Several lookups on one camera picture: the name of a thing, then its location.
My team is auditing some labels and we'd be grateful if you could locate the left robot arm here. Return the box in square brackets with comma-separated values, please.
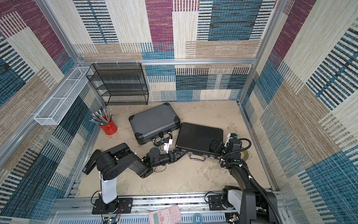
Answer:
[82, 143, 186, 205]

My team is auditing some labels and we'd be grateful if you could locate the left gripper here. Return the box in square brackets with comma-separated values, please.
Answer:
[151, 152, 186, 171]

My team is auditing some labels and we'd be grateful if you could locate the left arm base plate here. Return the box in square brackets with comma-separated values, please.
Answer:
[92, 198, 133, 215]

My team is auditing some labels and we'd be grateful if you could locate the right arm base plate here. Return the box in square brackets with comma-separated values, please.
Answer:
[207, 194, 232, 211]

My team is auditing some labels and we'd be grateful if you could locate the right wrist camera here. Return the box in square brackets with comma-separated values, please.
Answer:
[225, 133, 242, 158]

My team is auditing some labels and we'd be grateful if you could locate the black poker set case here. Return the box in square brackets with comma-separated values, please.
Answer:
[175, 122, 223, 159]

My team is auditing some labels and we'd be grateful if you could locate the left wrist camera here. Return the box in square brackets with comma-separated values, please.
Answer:
[161, 138, 172, 154]

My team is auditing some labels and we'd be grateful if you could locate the white mesh wall basket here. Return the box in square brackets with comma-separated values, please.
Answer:
[34, 67, 90, 126]

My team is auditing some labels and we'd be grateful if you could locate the black mesh shelf rack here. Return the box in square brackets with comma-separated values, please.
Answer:
[86, 63, 149, 106]

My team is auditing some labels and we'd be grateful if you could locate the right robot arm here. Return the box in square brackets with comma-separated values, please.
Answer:
[210, 138, 283, 224]

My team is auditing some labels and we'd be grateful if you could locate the blue tape roll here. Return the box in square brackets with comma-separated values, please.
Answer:
[192, 213, 203, 224]

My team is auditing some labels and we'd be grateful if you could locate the red metal pencil bucket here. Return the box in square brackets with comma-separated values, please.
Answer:
[100, 116, 118, 135]

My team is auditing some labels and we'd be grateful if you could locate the grey tape roll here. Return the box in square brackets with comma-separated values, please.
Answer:
[240, 150, 249, 161]

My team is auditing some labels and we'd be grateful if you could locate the grey poker set case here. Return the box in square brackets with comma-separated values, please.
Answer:
[129, 103, 181, 145]

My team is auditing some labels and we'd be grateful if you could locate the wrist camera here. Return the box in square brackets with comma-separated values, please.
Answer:
[225, 133, 242, 158]
[161, 138, 172, 154]

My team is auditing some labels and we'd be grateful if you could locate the pink calculator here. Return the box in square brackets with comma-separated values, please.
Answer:
[148, 205, 181, 224]

